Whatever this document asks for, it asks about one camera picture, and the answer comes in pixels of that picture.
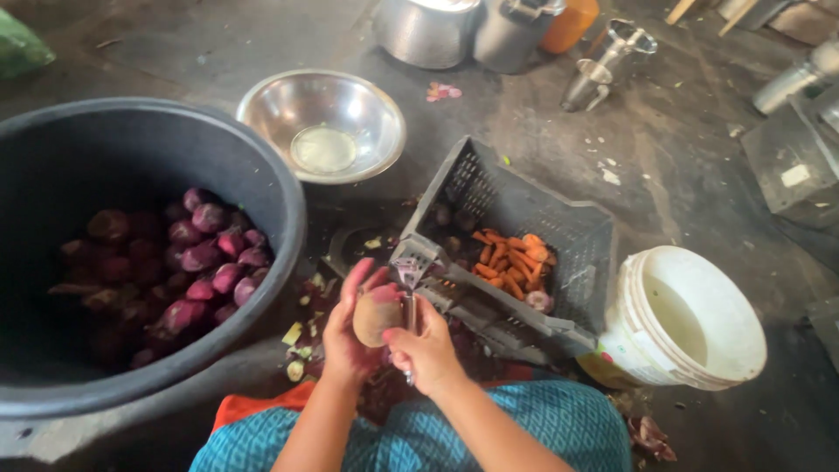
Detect person's right hand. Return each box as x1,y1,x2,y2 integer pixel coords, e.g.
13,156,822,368
382,295,468,398

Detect steel cylinder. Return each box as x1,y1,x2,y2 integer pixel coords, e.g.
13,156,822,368
752,38,839,117

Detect wide steel bowl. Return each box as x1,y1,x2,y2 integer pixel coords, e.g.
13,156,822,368
235,69,408,186

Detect steel canister with handle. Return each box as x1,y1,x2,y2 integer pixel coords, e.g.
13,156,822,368
472,0,569,75

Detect white plastic bucket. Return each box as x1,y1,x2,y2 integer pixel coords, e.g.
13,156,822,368
576,245,768,393

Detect heap of peeled purple beetroots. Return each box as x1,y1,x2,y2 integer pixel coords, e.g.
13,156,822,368
47,187,273,371

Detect steel hand juicer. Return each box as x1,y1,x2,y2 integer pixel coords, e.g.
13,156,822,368
560,17,659,113

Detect wooden sticks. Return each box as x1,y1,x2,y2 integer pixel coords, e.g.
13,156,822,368
665,0,763,38

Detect pile of orange carrot pieces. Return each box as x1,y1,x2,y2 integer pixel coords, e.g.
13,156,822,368
471,229,558,302

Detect blue patterned garment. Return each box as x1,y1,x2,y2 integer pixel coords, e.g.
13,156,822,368
189,379,634,472

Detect pink peel scraps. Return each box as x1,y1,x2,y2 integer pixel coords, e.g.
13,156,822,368
425,81,464,104

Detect dark unpeeled beetroots in crate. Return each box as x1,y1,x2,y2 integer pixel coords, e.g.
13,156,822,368
429,202,482,260

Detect black plastic crate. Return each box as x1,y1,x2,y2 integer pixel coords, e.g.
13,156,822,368
391,135,617,368

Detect large dark plastic tub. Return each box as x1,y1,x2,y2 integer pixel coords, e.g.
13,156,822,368
0,97,308,421

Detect grey stone block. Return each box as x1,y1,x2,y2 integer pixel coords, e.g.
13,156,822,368
741,84,839,230

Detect heap of vegetable peelings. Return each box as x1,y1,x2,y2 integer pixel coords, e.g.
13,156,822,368
281,233,407,388

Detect orange plastic container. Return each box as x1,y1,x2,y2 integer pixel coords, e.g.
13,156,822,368
539,0,601,55

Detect dry reddish peel scraps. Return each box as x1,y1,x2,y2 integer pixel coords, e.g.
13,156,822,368
625,413,679,464

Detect pale purple turnip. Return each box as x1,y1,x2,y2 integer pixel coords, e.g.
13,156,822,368
524,290,555,316

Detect steel vegetable peeler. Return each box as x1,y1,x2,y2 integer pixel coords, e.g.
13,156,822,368
391,256,428,388

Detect green plastic bag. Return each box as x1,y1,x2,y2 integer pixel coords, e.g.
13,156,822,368
0,8,57,81

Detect large steel cooking pot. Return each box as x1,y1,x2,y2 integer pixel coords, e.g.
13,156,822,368
371,0,483,72

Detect unpeeled brown beetroot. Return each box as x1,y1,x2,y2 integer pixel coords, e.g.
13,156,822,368
353,284,406,349

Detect person's left hand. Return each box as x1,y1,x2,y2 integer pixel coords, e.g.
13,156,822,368
321,257,402,386

